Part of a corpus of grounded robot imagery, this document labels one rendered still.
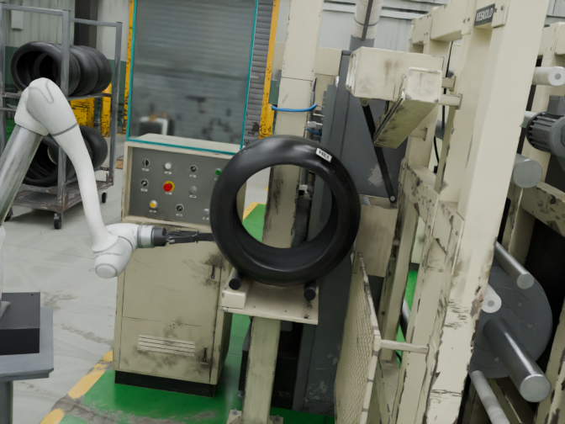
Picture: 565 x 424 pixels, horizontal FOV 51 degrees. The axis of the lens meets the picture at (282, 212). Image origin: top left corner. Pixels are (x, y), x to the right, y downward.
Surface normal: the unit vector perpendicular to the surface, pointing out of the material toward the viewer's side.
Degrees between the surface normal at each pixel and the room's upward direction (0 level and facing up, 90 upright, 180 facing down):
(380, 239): 90
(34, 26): 90
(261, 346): 90
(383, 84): 90
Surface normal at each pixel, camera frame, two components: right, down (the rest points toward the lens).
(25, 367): 0.12, -0.96
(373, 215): -0.07, 0.23
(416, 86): -0.03, -0.07
